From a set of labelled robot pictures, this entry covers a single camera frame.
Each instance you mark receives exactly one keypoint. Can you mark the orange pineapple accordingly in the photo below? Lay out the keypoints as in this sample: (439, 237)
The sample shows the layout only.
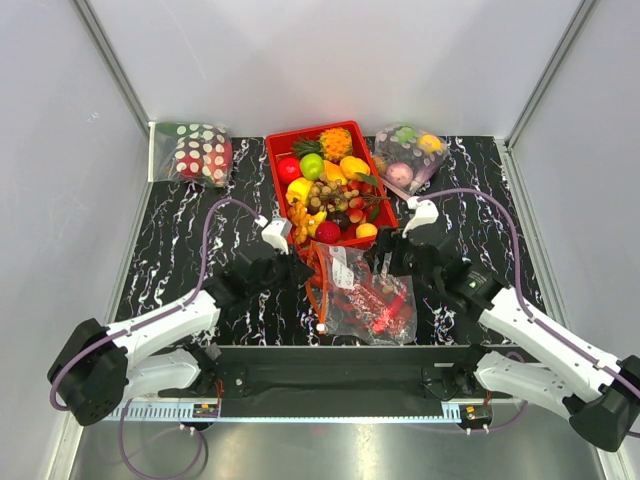
(336, 143)

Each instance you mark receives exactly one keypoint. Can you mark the red chili pepper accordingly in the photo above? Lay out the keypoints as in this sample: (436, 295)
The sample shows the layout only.
(393, 318)

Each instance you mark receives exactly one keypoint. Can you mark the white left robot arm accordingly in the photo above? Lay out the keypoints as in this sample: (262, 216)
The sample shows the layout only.
(99, 367)

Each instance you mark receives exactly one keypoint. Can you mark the red plastic lobster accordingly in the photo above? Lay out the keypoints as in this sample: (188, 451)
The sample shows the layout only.
(351, 311)

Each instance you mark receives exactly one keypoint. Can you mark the lychee and longan bunch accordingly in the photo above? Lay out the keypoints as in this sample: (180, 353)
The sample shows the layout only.
(361, 201)

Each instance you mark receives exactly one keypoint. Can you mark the green apple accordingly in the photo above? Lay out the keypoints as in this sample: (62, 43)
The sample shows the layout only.
(311, 166)

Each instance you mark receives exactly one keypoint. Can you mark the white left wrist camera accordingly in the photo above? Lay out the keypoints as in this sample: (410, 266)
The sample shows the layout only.
(275, 234)

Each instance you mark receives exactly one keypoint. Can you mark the yellow round fruit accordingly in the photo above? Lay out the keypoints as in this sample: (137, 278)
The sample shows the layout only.
(366, 230)

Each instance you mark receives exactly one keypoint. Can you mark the spotted bag with vegetables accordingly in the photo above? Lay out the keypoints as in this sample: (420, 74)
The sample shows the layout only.
(422, 151)

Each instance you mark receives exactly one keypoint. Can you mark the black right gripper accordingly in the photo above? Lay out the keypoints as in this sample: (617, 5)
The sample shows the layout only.
(389, 240)

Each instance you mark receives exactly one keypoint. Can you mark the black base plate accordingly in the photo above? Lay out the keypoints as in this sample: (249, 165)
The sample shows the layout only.
(337, 364)

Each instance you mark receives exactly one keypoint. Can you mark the clear zip top bag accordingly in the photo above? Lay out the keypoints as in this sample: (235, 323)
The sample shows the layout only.
(341, 267)

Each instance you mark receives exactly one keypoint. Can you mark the dark purple mangosteen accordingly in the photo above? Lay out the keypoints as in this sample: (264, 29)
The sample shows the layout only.
(339, 218)

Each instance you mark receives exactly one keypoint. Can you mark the red wrinkled fruit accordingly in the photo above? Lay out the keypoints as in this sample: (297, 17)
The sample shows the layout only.
(328, 232)

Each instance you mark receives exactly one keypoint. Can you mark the aluminium front rail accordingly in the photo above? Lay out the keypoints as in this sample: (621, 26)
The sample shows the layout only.
(240, 397)

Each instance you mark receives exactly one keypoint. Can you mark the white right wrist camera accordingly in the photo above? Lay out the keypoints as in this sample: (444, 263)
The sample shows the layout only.
(425, 212)

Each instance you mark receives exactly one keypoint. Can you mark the red apple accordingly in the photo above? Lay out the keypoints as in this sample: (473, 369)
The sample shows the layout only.
(288, 170)

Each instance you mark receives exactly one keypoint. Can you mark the yellow ginger root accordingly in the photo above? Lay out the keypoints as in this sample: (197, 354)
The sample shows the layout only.
(302, 222)

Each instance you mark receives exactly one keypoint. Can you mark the yellow pepper left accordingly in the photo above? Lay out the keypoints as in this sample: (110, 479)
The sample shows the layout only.
(298, 191)

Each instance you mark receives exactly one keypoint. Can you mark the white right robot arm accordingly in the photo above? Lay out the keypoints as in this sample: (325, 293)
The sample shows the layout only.
(595, 392)

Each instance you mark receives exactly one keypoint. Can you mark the red plastic bin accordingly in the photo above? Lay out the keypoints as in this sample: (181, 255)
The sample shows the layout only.
(305, 141)

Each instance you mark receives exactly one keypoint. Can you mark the spotted bag with red fruit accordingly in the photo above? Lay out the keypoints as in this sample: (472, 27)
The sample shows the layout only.
(189, 152)

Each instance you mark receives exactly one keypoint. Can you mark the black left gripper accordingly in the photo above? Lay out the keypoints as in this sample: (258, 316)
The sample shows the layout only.
(297, 274)

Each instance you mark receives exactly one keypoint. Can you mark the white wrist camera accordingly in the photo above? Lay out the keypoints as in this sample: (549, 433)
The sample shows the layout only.
(275, 234)
(425, 212)

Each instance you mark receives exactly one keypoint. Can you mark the purple onion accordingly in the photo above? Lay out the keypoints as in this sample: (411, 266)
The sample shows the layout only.
(399, 174)

